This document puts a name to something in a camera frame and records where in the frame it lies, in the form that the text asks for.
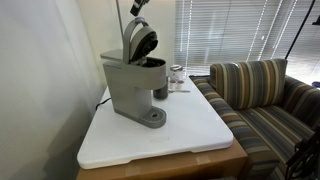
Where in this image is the grey coffeemaker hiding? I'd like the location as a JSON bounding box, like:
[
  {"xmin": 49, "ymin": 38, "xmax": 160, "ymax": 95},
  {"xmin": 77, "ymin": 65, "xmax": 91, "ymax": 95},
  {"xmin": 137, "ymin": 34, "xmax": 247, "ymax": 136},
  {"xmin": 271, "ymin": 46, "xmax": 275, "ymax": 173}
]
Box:
[{"xmin": 99, "ymin": 17, "xmax": 168, "ymax": 129}]

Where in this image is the metal pole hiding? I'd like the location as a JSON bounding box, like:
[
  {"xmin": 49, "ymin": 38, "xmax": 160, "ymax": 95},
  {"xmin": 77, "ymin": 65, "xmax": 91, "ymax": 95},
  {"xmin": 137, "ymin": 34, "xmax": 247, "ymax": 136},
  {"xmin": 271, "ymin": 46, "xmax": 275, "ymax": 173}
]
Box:
[{"xmin": 115, "ymin": 0, "xmax": 127, "ymax": 51}]

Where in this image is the white mug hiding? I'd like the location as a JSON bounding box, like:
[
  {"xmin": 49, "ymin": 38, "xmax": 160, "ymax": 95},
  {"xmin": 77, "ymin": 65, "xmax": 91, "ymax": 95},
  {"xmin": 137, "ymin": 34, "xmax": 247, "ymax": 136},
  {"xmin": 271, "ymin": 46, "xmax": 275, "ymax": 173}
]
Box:
[{"xmin": 169, "ymin": 64, "xmax": 185, "ymax": 81}]

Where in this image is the white coffee pod red top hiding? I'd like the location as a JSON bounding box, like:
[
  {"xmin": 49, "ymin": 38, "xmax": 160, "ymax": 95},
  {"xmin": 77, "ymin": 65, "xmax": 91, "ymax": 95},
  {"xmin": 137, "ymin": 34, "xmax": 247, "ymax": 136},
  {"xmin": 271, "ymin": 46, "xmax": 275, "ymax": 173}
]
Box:
[
  {"xmin": 176, "ymin": 79, "xmax": 186, "ymax": 91},
  {"xmin": 168, "ymin": 78, "xmax": 178, "ymax": 91}
]

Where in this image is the metal spoon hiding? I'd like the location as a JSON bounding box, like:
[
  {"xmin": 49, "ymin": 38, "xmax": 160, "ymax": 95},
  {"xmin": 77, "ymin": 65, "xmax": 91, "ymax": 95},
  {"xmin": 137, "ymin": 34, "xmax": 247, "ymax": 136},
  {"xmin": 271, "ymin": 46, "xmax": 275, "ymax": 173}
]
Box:
[{"xmin": 168, "ymin": 88, "xmax": 191, "ymax": 94}]

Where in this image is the striped cushion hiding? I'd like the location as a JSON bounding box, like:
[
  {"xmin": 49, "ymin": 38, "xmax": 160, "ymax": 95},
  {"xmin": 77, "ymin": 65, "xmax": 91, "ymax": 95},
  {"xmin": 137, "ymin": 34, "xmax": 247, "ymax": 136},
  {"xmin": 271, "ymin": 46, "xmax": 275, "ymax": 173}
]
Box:
[{"xmin": 209, "ymin": 58, "xmax": 288, "ymax": 111}]

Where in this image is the black stand pole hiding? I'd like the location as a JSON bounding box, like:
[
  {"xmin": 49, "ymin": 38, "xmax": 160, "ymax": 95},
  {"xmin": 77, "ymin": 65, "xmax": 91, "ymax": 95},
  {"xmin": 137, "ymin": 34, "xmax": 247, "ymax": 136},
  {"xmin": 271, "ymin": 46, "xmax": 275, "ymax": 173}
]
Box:
[{"xmin": 284, "ymin": 0, "xmax": 317, "ymax": 61}]

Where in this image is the brown cardboard box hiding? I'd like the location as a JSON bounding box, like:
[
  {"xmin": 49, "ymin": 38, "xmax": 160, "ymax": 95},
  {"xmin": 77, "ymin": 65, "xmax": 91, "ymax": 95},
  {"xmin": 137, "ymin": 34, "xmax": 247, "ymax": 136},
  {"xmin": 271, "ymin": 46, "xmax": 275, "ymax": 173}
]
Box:
[{"xmin": 76, "ymin": 138, "xmax": 249, "ymax": 180}]

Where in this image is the striped sofa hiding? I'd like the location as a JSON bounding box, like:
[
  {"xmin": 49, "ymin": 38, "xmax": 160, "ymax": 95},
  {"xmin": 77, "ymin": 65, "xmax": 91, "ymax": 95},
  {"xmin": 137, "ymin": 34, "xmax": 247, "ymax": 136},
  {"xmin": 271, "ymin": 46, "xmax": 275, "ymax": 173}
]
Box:
[{"xmin": 189, "ymin": 74, "xmax": 320, "ymax": 180}]

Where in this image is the black power cable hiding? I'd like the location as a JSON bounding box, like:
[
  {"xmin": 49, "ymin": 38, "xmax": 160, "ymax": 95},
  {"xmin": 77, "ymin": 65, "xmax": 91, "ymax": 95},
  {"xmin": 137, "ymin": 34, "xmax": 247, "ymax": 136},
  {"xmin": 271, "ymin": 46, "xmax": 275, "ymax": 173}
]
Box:
[{"xmin": 95, "ymin": 96, "xmax": 115, "ymax": 111}]

